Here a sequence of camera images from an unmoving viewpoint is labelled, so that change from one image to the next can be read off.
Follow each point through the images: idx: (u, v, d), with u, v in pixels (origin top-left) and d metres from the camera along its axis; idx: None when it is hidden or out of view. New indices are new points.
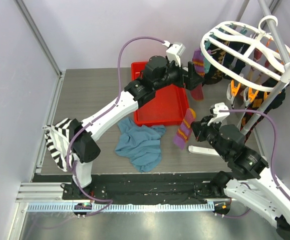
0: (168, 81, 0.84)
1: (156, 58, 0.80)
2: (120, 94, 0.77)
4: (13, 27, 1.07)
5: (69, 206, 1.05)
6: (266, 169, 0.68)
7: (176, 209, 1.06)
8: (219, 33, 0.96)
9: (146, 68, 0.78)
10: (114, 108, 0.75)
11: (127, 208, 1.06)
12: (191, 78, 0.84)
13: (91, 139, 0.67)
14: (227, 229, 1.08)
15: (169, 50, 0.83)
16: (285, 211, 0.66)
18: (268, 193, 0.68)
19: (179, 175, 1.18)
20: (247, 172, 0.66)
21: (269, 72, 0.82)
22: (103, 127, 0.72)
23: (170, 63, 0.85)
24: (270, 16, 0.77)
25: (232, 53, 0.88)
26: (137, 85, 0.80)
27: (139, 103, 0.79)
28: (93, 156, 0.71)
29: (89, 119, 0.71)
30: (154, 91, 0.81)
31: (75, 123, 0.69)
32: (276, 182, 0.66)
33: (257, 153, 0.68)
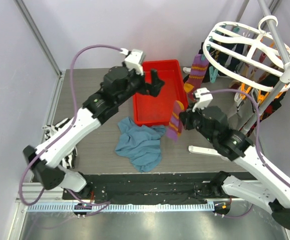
0: (132, 91, 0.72)
1: (116, 69, 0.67)
2: (77, 112, 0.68)
4: (13, 26, 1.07)
5: (69, 206, 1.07)
6: (252, 147, 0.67)
7: (176, 209, 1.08)
8: (219, 36, 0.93)
9: (105, 81, 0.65)
10: (71, 130, 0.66)
11: (127, 208, 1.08)
12: (155, 85, 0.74)
13: (47, 169, 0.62)
14: (227, 229, 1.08)
15: (127, 59, 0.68)
16: (275, 190, 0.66)
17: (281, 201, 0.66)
18: (255, 172, 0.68)
19: (179, 175, 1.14)
20: (232, 151, 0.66)
21: (272, 70, 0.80)
22: (61, 152, 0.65)
23: (129, 71, 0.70)
24: (269, 16, 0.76)
25: (234, 55, 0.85)
26: (96, 99, 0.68)
27: (100, 120, 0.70)
28: (55, 181, 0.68)
29: (43, 145, 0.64)
30: (117, 105, 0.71)
31: (28, 151, 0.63)
32: (262, 159, 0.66)
33: (240, 132, 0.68)
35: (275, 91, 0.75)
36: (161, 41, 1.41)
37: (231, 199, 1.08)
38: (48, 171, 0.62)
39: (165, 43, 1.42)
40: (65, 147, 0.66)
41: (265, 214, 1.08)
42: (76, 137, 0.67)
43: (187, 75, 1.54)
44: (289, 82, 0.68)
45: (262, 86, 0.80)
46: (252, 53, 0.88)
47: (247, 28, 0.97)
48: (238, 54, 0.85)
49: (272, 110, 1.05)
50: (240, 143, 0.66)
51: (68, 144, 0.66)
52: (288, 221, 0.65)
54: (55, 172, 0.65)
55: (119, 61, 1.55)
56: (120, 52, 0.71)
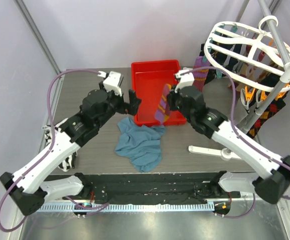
0: (112, 111, 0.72)
1: (96, 92, 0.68)
2: (55, 136, 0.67)
4: (13, 26, 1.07)
5: (69, 206, 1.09)
6: (226, 123, 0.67)
7: (176, 209, 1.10)
8: (219, 37, 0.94)
9: (84, 103, 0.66)
10: (50, 154, 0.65)
11: (126, 208, 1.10)
12: (133, 104, 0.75)
13: (23, 196, 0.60)
14: (227, 229, 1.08)
15: (106, 82, 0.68)
16: (252, 161, 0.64)
17: (260, 173, 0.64)
18: (232, 146, 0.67)
19: (179, 175, 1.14)
20: (208, 128, 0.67)
21: (271, 69, 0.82)
22: (39, 178, 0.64)
23: (108, 93, 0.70)
24: (269, 16, 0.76)
25: (234, 56, 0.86)
26: (75, 122, 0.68)
27: (79, 143, 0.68)
28: (35, 206, 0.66)
29: (20, 172, 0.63)
30: (96, 127, 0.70)
31: (6, 179, 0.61)
32: (236, 132, 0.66)
33: (216, 110, 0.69)
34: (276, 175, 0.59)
35: (275, 91, 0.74)
36: (161, 42, 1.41)
37: (231, 199, 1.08)
38: (25, 199, 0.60)
39: (165, 43, 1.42)
40: (43, 173, 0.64)
41: (265, 214, 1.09)
42: (53, 162, 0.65)
43: None
44: (289, 81, 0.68)
45: (262, 86, 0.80)
46: (253, 54, 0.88)
47: (246, 27, 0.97)
48: (239, 55, 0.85)
49: (277, 109, 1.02)
50: (215, 120, 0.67)
51: (47, 169, 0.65)
52: (267, 193, 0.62)
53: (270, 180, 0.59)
54: (34, 198, 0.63)
55: (119, 61, 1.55)
56: (98, 75, 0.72)
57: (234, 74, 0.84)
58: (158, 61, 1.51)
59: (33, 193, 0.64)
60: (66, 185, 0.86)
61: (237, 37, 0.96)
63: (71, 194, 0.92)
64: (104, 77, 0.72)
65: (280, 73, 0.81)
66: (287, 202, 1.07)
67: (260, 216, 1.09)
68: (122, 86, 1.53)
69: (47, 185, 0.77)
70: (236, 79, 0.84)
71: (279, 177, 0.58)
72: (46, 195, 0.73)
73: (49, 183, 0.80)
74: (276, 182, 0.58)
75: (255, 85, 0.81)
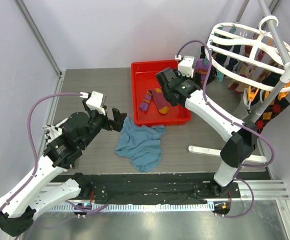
0: (97, 130, 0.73)
1: (77, 115, 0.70)
2: (39, 160, 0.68)
4: (13, 25, 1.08)
5: (69, 206, 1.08)
6: (198, 92, 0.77)
7: (176, 209, 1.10)
8: (218, 38, 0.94)
9: (66, 127, 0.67)
10: (32, 179, 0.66)
11: (127, 208, 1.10)
12: (118, 122, 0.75)
13: (7, 222, 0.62)
14: (228, 230, 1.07)
15: (88, 102, 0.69)
16: (217, 125, 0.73)
17: (224, 136, 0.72)
18: (201, 112, 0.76)
19: (179, 175, 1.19)
20: (182, 96, 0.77)
21: (270, 67, 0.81)
22: (24, 203, 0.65)
23: (92, 112, 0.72)
24: (269, 16, 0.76)
25: (235, 57, 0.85)
26: (58, 145, 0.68)
27: (62, 166, 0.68)
28: (24, 227, 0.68)
29: (5, 197, 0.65)
30: (80, 149, 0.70)
31: None
32: (205, 98, 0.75)
33: (190, 81, 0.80)
34: (236, 136, 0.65)
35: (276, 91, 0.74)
36: (161, 42, 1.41)
37: (231, 199, 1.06)
38: (11, 223, 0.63)
39: (165, 43, 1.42)
40: (28, 198, 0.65)
41: (265, 214, 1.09)
42: (37, 187, 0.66)
43: None
44: (289, 81, 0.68)
45: (263, 86, 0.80)
46: (253, 54, 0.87)
47: (246, 27, 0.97)
48: (239, 55, 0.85)
49: (281, 109, 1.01)
50: (188, 88, 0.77)
51: (32, 193, 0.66)
52: (231, 155, 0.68)
53: (230, 141, 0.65)
54: (20, 221, 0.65)
55: (119, 61, 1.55)
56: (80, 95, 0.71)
57: (234, 74, 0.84)
58: (161, 61, 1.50)
59: (21, 216, 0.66)
60: (61, 192, 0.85)
61: (236, 38, 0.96)
63: (70, 198, 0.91)
64: (85, 97, 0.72)
65: (281, 71, 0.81)
66: (287, 202, 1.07)
67: (260, 216, 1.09)
68: (122, 86, 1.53)
69: (36, 201, 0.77)
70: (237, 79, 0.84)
71: (238, 139, 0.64)
72: (35, 213, 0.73)
73: (41, 196, 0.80)
74: (235, 142, 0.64)
75: (257, 84, 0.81)
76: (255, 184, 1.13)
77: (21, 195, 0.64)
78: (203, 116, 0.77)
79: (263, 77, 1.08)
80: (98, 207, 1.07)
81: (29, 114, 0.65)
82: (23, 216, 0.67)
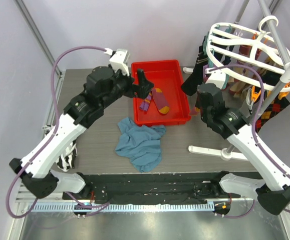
0: (118, 92, 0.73)
1: (100, 69, 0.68)
2: (59, 119, 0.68)
4: (13, 26, 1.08)
5: (69, 206, 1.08)
6: (247, 127, 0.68)
7: (176, 209, 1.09)
8: (217, 39, 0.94)
9: (88, 81, 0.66)
10: (54, 138, 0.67)
11: (127, 208, 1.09)
12: (142, 86, 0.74)
13: (32, 182, 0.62)
14: (227, 229, 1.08)
15: (112, 58, 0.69)
16: (264, 171, 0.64)
17: (269, 184, 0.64)
18: (247, 151, 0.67)
19: (179, 175, 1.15)
20: (226, 128, 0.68)
21: (270, 67, 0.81)
22: (47, 162, 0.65)
23: (116, 71, 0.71)
24: (269, 16, 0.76)
25: (237, 57, 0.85)
26: (78, 102, 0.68)
27: (84, 124, 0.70)
28: (48, 190, 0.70)
29: (28, 158, 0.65)
30: (101, 107, 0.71)
31: (15, 165, 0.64)
32: (255, 139, 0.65)
33: (238, 111, 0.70)
34: (288, 191, 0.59)
35: (276, 91, 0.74)
36: (162, 42, 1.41)
37: (231, 199, 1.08)
38: (36, 183, 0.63)
39: (165, 42, 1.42)
40: (50, 157, 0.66)
41: (265, 214, 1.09)
42: (58, 146, 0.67)
43: (187, 75, 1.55)
44: (289, 81, 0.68)
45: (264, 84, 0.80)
46: (253, 55, 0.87)
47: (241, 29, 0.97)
48: (240, 55, 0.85)
49: (280, 108, 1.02)
50: (235, 121, 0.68)
51: (53, 153, 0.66)
52: (272, 205, 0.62)
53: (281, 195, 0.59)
54: (45, 182, 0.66)
55: None
56: (106, 52, 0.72)
57: (231, 70, 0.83)
58: (160, 61, 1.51)
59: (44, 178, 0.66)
60: (70, 177, 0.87)
61: (233, 38, 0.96)
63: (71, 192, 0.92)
64: (110, 54, 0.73)
65: (281, 70, 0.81)
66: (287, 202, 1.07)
67: (260, 216, 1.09)
68: None
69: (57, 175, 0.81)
70: (235, 75, 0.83)
71: None
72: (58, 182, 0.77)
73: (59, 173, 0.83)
74: (286, 198, 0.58)
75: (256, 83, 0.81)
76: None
77: (44, 156, 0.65)
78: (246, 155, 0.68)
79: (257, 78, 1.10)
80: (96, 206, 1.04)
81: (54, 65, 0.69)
82: (48, 178, 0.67)
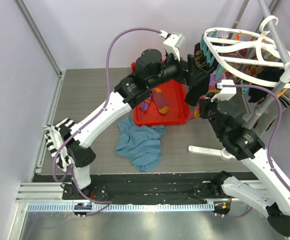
0: (166, 76, 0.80)
1: (150, 52, 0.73)
2: (110, 95, 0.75)
4: (14, 26, 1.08)
5: (69, 206, 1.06)
6: (263, 150, 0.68)
7: (176, 209, 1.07)
8: (224, 48, 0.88)
9: (138, 64, 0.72)
10: (103, 112, 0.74)
11: (127, 208, 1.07)
12: (191, 73, 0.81)
13: (78, 149, 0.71)
14: (226, 228, 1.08)
15: (166, 41, 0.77)
16: (278, 197, 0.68)
17: (282, 208, 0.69)
18: (262, 175, 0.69)
19: (179, 175, 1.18)
20: (241, 150, 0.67)
21: (271, 63, 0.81)
22: (92, 134, 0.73)
23: (168, 57, 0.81)
24: (269, 18, 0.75)
25: (243, 61, 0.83)
26: (128, 83, 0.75)
27: (131, 104, 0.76)
28: (88, 160, 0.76)
29: (77, 127, 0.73)
30: (149, 89, 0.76)
31: (64, 132, 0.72)
32: (271, 164, 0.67)
33: (254, 133, 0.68)
34: None
35: (279, 87, 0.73)
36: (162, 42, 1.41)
37: (231, 199, 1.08)
38: (79, 151, 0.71)
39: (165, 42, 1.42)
40: (96, 129, 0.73)
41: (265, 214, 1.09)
42: (106, 120, 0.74)
43: None
44: (289, 81, 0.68)
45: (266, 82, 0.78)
46: (260, 55, 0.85)
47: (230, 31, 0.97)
48: (243, 59, 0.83)
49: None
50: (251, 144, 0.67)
51: (99, 127, 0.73)
52: (285, 227, 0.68)
53: None
54: (85, 153, 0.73)
55: (119, 61, 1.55)
56: (161, 34, 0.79)
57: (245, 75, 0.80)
58: None
59: (87, 148, 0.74)
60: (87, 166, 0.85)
61: (235, 43, 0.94)
63: (78, 185, 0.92)
64: (164, 37, 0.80)
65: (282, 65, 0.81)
66: None
67: (260, 216, 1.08)
68: None
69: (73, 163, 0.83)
70: (253, 81, 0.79)
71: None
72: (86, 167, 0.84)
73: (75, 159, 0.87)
74: None
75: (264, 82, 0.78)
76: (260, 185, 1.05)
77: (91, 127, 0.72)
78: (259, 177, 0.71)
79: (247, 70, 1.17)
80: (95, 202, 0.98)
81: (109, 48, 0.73)
82: (88, 149, 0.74)
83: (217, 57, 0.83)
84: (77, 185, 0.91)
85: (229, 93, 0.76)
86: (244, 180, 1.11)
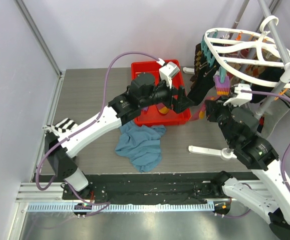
0: (156, 99, 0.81)
1: (144, 75, 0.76)
2: (104, 109, 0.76)
4: (13, 25, 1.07)
5: (69, 206, 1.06)
6: (276, 162, 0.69)
7: (176, 209, 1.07)
8: (224, 48, 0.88)
9: (132, 84, 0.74)
10: (95, 124, 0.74)
11: (127, 208, 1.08)
12: (179, 102, 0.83)
13: (65, 156, 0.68)
14: (226, 228, 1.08)
15: (161, 70, 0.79)
16: (286, 209, 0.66)
17: (289, 220, 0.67)
18: (273, 188, 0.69)
19: (179, 175, 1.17)
20: (254, 161, 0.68)
21: (272, 63, 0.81)
22: (80, 144, 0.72)
23: (161, 82, 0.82)
24: (269, 17, 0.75)
25: (243, 61, 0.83)
26: (122, 101, 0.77)
27: (122, 120, 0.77)
28: (68, 172, 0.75)
29: (65, 134, 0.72)
30: (140, 109, 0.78)
31: (51, 138, 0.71)
32: (283, 177, 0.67)
33: (268, 144, 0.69)
34: None
35: (279, 88, 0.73)
36: (162, 42, 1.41)
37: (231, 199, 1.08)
38: (64, 160, 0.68)
39: (166, 42, 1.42)
40: (85, 139, 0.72)
41: None
42: (97, 131, 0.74)
43: (187, 75, 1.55)
44: (289, 81, 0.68)
45: (266, 82, 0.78)
46: (260, 55, 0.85)
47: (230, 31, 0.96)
48: (243, 59, 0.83)
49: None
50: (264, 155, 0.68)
51: (88, 137, 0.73)
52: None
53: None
54: (68, 163, 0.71)
55: (119, 61, 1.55)
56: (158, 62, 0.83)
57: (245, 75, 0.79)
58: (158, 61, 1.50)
59: (71, 159, 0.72)
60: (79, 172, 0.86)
61: (236, 44, 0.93)
63: (73, 187, 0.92)
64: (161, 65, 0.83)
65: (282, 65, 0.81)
66: None
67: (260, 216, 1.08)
68: (122, 86, 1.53)
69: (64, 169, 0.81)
70: (253, 81, 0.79)
71: None
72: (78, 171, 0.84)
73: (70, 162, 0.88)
74: None
75: (265, 82, 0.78)
76: (260, 185, 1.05)
77: (81, 136, 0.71)
78: (269, 188, 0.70)
79: (249, 70, 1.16)
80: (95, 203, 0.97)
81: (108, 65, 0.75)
82: (71, 160, 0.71)
83: (217, 58, 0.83)
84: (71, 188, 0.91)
85: (245, 98, 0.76)
86: (244, 180, 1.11)
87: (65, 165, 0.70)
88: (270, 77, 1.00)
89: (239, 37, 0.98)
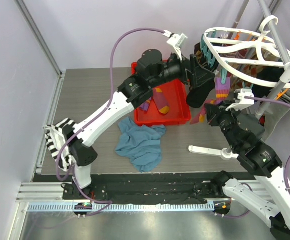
0: (169, 75, 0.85)
1: (150, 53, 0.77)
2: (113, 96, 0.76)
4: (13, 25, 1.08)
5: (69, 206, 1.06)
6: (280, 169, 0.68)
7: (176, 209, 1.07)
8: (224, 49, 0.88)
9: (139, 65, 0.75)
10: (106, 111, 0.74)
11: (127, 208, 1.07)
12: (194, 73, 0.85)
13: (82, 147, 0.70)
14: (226, 229, 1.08)
15: (168, 41, 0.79)
16: (289, 215, 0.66)
17: None
18: (275, 194, 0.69)
19: (179, 175, 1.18)
20: (258, 167, 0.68)
21: (271, 63, 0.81)
22: (95, 133, 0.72)
23: (171, 57, 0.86)
24: (269, 17, 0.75)
25: (242, 61, 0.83)
26: (131, 84, 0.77)
27: (134, 104, 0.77)
28: (89, 160, 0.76)
29: (80, 125, 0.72)
30: (151, 90, 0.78)
31: (67, 130, 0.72)
32: (287, 184, 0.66)
33: (273, 151, 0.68)
34: None
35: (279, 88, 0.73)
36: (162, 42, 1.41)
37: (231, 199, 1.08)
38: (82, 150, 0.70)
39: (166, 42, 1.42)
40: (98, 128, 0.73)
41: None
42: (110, 119, 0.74)
43: None
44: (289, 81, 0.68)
45: (265, 82, 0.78)
46: (260, 55, 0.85)
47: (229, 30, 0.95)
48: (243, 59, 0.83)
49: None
50: (268, 162, 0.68)
51: (101, 127, 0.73)
52: None
53: None
54: (87, 151, 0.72)
55: (119, 61, 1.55)
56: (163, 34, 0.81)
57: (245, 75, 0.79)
58: None
59: (89, 147, 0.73)
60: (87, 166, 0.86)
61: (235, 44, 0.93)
63: (78, 185, 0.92)
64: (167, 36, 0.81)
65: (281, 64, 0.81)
66: None
67: None
68: None
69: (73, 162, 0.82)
70: (253, 81, 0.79)
71: None
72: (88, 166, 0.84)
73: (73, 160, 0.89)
74: None
75: (264, 82, 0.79)
76: (260, 185, 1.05)
77: (94, 126, 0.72)
78: (272, 194, 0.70)
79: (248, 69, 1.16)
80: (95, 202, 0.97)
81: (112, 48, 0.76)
82: (91, 148, 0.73)
83: (217, 58, 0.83)
84: (77, 186, 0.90)
85: (248, 104, 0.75)
86: (244, 180, 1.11)
87: (85, 154, 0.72)
88: (269, 77, 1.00)
89: (237, 37, 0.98)
